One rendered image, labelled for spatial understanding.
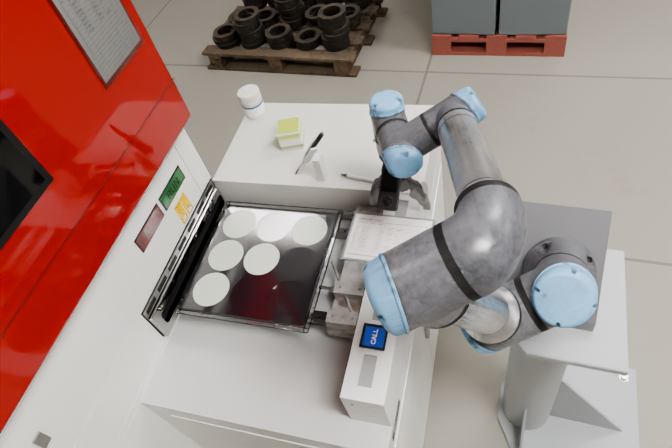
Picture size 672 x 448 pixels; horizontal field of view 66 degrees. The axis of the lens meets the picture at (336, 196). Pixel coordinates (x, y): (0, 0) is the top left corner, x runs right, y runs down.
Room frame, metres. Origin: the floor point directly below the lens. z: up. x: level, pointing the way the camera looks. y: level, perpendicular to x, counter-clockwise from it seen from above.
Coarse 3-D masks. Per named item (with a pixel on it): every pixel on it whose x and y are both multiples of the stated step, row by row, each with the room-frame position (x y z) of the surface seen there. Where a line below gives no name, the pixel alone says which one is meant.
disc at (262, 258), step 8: (256, 248) 0.90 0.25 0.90; (264, 248) 0.89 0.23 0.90; (272, 248) 0.88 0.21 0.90; (248, 256) 0.88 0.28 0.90; (256, 256) 0.87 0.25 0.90; (264, 256) 0.86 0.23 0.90; (272, 256) 0.86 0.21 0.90; (248, 264) 0.85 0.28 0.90; (256, 264) 0.85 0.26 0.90; (264, 264) 0.84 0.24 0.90; (272, 264) 0.83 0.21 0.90; (256, 272) 0.82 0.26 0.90; (264, 272) 0.81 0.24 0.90
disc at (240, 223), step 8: (232, 216) 1.04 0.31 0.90; (240, 216) 1.03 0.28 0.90; (248, 216) 1.02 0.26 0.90; (224, 224) 1.02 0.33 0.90; (232, 224) 1.01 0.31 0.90; (240, 224) 1.00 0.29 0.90; (248, 224) 0.99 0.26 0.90; (224, 232) 0.99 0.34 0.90; (232, 232) 0.98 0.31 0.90; (240, 232) 0.97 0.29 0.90; (248, 232) 0.96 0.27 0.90
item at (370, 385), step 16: (400, 208) 0.84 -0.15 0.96; (416, 208) 0.83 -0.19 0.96; (368, 304) 0.60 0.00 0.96; (368, 320) 0.56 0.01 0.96; (400, 336) 0.53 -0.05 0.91; (352, 352) 0.50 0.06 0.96; (368, 352) 0.49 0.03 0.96; (384, 352) 0.48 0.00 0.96; (400, 352) 0.51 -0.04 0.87; (352, 368) 0.47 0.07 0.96; (368, 368) 0.46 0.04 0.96; (384, 368) 0.45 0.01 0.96; (400, 368) 0.49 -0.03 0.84; (352, 384) 0.43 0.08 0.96; (368, 384) 0.42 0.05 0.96; (384, 384) 0.41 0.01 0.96; (352, 400) 0.40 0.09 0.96; (368, 400) 0.39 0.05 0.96; (384, 400) 0.38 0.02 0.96; (352, 416) 0.41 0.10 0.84; (368, 416) 0.39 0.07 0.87; (384, 416) 0.38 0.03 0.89
